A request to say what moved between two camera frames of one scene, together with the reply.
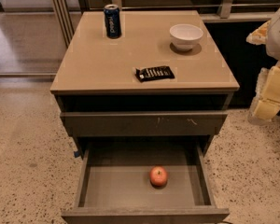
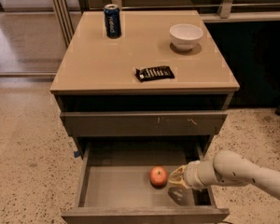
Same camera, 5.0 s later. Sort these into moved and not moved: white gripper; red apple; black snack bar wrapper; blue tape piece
Moved: white gripper
Not moved: blue tape piece; black snack bar wrapper; red apple
